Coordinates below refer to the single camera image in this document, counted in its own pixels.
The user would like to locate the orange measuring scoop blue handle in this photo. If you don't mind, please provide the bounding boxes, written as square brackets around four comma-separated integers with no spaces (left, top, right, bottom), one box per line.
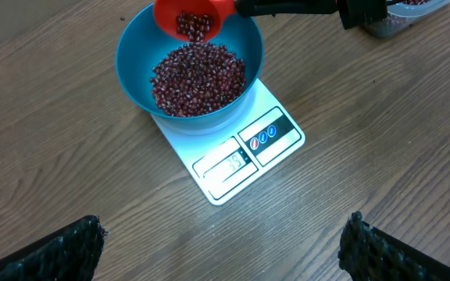
[153,0,237,42]

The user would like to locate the clear plastic container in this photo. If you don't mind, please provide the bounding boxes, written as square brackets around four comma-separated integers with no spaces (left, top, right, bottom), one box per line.
[362,0,450,38]

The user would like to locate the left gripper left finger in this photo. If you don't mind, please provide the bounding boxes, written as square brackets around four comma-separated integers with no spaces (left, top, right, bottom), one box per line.
[0,215,106,281]

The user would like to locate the white digital kitchen scale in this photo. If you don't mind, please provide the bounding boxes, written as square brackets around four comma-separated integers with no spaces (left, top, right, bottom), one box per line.
[152,80,305,205]

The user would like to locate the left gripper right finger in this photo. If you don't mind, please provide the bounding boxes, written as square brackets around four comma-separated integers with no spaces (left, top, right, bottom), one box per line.
[337,212,450,281]

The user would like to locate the red beans in bowl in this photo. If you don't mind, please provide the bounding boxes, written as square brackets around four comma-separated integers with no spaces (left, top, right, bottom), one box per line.
[150,43,247,117]

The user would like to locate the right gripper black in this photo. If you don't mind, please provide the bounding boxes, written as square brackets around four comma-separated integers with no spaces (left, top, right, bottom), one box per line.
[234,0,388,30]

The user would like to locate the blue bowl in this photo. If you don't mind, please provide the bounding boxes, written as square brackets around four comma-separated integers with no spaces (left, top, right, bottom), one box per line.
[116,4,264,130]

